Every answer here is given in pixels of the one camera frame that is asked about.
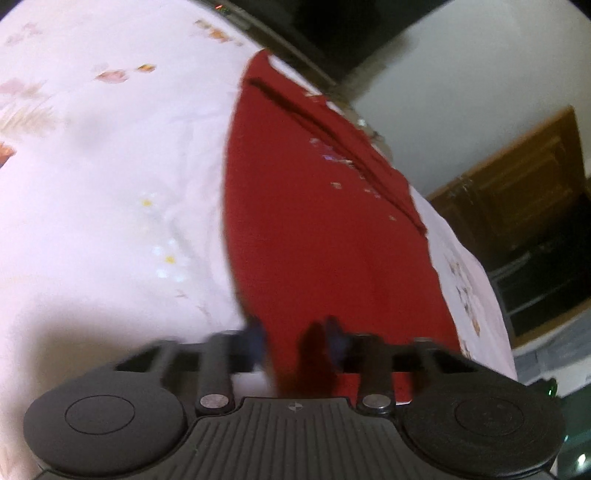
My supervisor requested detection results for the dark furniture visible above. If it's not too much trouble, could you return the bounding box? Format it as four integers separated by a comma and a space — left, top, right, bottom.
487, 226, 591, 340

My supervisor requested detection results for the floral white bedsheet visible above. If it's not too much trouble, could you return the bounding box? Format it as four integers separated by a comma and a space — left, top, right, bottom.
0, 0, 518, 480

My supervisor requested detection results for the red embroidered sweater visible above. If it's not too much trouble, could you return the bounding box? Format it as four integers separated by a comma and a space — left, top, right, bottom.
222, 48, 463, 407

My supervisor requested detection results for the brown wooden cabinet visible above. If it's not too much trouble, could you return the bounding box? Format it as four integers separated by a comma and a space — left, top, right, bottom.
427, 106, 591, 278

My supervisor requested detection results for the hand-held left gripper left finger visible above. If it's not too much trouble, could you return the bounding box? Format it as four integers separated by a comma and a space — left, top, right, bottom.
113, 316, 269, 415

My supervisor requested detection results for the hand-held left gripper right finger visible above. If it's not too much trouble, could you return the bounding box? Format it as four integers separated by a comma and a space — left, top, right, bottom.
323, 316, 481, 415

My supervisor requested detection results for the black flat television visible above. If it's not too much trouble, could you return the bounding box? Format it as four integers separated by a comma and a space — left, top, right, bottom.
286, 0, 448, 81

